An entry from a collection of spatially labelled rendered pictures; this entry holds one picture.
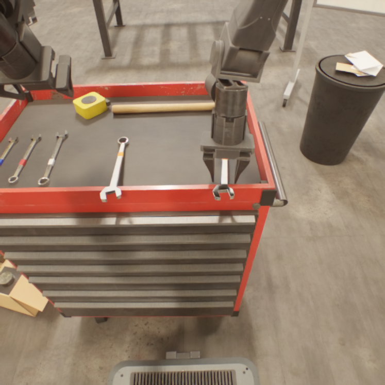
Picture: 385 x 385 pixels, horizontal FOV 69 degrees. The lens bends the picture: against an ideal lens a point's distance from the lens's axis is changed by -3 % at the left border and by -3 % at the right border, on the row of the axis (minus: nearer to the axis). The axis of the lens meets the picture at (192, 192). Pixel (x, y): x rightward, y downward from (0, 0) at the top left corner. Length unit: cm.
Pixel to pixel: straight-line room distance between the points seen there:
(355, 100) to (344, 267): 93
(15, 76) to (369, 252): 175
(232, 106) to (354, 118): 151
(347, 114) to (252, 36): 152
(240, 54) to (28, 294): 127
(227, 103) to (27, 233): 56
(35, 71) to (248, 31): 33
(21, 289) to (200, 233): 96
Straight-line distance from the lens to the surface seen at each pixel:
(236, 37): 47
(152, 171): 70
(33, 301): 147
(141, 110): 89
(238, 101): 52
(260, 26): 47
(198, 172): 69
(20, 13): 56
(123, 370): 117
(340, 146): 212
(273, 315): 150
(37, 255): 87
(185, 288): 99
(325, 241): 178
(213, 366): 114
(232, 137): 54
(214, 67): 52
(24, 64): 53
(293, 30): 381
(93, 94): 97
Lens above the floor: 138
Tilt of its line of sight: 48 degrees down
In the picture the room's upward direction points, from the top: 1 degrees counter-clockwise
